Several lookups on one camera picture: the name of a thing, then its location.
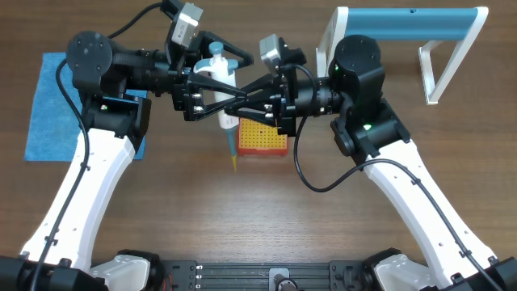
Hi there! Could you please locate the white pipette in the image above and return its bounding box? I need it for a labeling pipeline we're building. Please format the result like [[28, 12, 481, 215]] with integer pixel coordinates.
[[192, 41, 240, 174]]

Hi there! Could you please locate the white and blue stand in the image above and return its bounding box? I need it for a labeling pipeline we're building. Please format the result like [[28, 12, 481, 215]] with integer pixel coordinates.
[[316, 6, 490, 106]]

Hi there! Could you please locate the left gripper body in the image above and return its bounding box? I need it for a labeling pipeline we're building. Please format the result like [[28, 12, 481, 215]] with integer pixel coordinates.
[[166, 43, 193, 122]]

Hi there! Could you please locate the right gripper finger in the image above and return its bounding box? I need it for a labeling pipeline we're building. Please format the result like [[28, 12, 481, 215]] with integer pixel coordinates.
[[237, 74, 286, 99], [192, 31, 254, 70], [224, 96, 282, 126]]

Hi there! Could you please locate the mounting rail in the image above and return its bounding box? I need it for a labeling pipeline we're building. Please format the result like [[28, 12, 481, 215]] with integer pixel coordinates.
[[160, 260, 367, 291]]

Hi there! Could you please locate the red and yellow tip box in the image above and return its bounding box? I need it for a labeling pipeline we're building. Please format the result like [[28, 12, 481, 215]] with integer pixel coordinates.
[[236, 116, 290, 158]]

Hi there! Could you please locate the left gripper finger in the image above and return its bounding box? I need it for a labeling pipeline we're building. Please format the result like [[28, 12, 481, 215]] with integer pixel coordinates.
[[183, 74, 248, 122]]

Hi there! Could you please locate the black cable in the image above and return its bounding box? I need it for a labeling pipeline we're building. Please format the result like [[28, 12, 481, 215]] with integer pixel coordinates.
[[287, 63, 409, 193], [55, 2, 167, 138]]

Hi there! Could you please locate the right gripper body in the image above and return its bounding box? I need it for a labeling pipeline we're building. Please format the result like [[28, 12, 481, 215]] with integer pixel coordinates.
[[276, 36, 308, 137]]

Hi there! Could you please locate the blue cloth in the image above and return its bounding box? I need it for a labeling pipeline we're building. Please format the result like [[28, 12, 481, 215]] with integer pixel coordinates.
[[23, 51, 149, 162]]

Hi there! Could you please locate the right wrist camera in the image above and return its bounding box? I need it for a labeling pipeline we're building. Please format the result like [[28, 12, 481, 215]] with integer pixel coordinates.
[[258, 34, 284, 70]]

